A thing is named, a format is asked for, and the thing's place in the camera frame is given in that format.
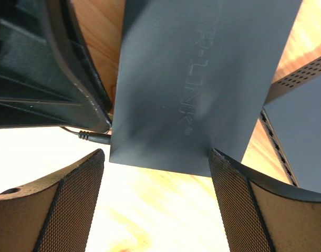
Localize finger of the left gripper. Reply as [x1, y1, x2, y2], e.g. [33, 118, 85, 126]
[0, 1, 112, 133]

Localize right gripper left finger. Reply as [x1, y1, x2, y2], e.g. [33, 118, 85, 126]
[0, 149, 105, 251]

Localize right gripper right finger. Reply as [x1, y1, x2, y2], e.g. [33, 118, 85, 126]
[209, 149, 321, 251]

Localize small adapter black cord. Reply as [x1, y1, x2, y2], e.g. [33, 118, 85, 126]
[59, 125, 112, 145]

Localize black network switch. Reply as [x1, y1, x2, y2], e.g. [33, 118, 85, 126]
[261, 56, 321, 193]
[109, 0, 301, 176]

